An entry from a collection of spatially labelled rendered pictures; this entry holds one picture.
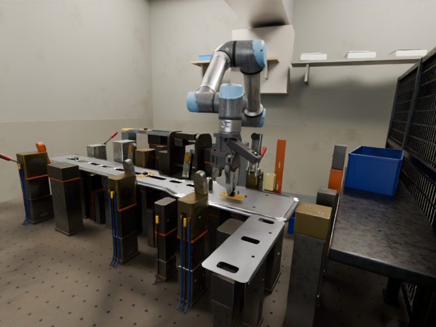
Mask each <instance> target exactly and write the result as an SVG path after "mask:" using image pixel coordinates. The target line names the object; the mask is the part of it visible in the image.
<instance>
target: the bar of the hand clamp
mask: <svg viewBox="0 0 436 327"><path fill-rule="evenodd" d="M262 137H263V134H257V133H252V135H251V138H252V145H251V149H252V150H253V151H254V152H257V153H258V154H259V155H260V152H261V143H262ZM253 165H255V172H254V176H256V171H257V169H258V168H259V162H258V163H255V164H252V163H250V162H249V167H248V175H250V174H251V172H250V170H252V166H253Z"/></svg>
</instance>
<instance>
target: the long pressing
mask: <svg viewBox="0 0 436 327"><path fill-rule="evenodd" d="M75 156H78V157H79V160H68V159H70V158H72V159H75ZM49 160H50V162H51V163H52V164H55V163H59V162H67V163H71V164H76V165H79V170H81V171H85V172H89V173H93V174H96V175H101V176H105V177H110V176H115V175H120V174H123V173H125V172H124V171H118V170H115V169H122V170H124V169H123V163H119V162H113V161H110V160H103V159H100V158H94V157H90V156H84V155H80V154H72V155H67V156H59V157H54V158H50V159H49ZM78 161H84V163H83V162H78ZM92 164H98V165H92ZM101 166H108V167H111V168H105V167H101ZM134 168H135V173H141V174H143V173H144V172H145V171H146V172H152V173H154V174H153V175H149V176H155V177H158V178H164V179H166V180H158V179H155V178H150V177H147V176H145V177H142V178H140V177H136V178H137V181H138V185H140V186H145V187H148V188H153V189H157V190H160V191H164V192H166V193H168V194H170V195H171V196H172V197H176V198H181V197H183V196H185V195H187V194H189V193H192V192H195V191H193V190H195V189H194V187H190V186H188V185H190V184H191V185H194V183H193V180H186V179H181V178H175V177H171V176H166V175H163V174H162V172H161V171H159V170H155V169H149V168H145V167H139V166H135V165H134ZM171 181H177V182H181V183H180V184H176V183H172V182H171ZM175 186H177V187H175ZM224 191H226V188H225V187H223V186H221V185H219V184H217V183H216V181H215V180H213V189H212V190H208V198H209V205H210V206H211V207H214V208H219V209H222V210H226V211H229V212H234V213H238V214H241V215H246V216H249V217H250V216H251V215H260V216H264V217H268V218H271V219H276V220H279V221H283V222H285V223H286V222H288V221H289V220H290V218H291V216H292V215H293V214H294V212H295V210H296V209H297V207H298V205H299V201H298V199H297V198H296V197H294V196H290V195H284V194H281V193H275V192H271V191H265V190H260V189H254V188H248V187H245V186H239V185H237V186H236V189H235V191H234V192H235V193H236V194H237V191H239V194H240V195H243V196H245V195H246V196H247V197H246V198H244V199H242V200H238V199H233V198H230V197H225V196H221V195H220V193H222V192H224ZM266 195H268V196H266ZM253 207H255V208H253Z"/></svg>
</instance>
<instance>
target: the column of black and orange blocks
mask: <svg viewBox="0 0 436 327"><path fill-rule="evenodd" d="M345 154H346V145H343V144H335V147H334V152H333V155H332V157H333V160H332V168H331V169H330V178H329V183H328V189H334V190H337V196H336V201H335V209H334V212H333V215H332V220H331V225H330V233H329V238H328V246H327V251H326V259H325V264H324V269H325V272H323V276H326V277H327V275H328V267H329V263H330V260H329V259H328V253H329V248H330V240H331V236H332V230H333V224H334V220H335V214H336V210H337V203H338V200H339V194H340V191H341V184H342V179H343V171H344V168H343V167H344V162H345Z"/></svg>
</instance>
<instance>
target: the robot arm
mask: <svg viewBox="0 0 436 327"><path fill-rule="evenodd" d="M266 65H267V50H266V44H265V42H264V41H263V40H256V39H254V40H231V41H228V42H225V43H223V44H222V45H220V46H219V47H218V48H216V50H215V51H214V52H213V54H212V55H211V57H210V65H209V67H208V69H207V71H206V73H205V75H204V77H203V79H202V81H201V83H200V86H199V88H198V90H197V92H189V93H188V94H187V97H186V106H187V109H188V110H189V111H190V112H197V113H216V114H219V132H218V133H213V136H214V137H216V142H215V147H214V149H212V151H210V166H212V167H215V168H224V169H223V171H222V175H221V176H220V177H217V178H216V183H217V184H219V185H221V186H223V187H225V188H226V192H227V194H228V195H230V194H231V192H234V191H235V189H236V186H237V181H238V178H239V173H240V169H241V155H242V157H244V158H245V159H247V160H248V161H249V162H250V163H252V164H256V163H258V162H259V161H260V160H261V156H260V155H259V154H258V153H257V152H254V151H253V150H252V149H250V148H249V147H247V146H246V145H245V144H244V143H242V139H241V134H240V132H241V127H255V128H260V127H262V126H263V122H264V118H265V108H263V106H262V105H261V104H260V73H261V72H262V71H263V68H264V67H265V66H266ZM229 67H239V69H240V72H241V73H242V74H243V80H244V90H245V95H243V86H242V85H241V84H222V85H221V86H220V84H221V81H222V79H223V77H224V73H225V71H226V70H228V68H229ZM219 87H220V92H218V89H219Z"/></svg>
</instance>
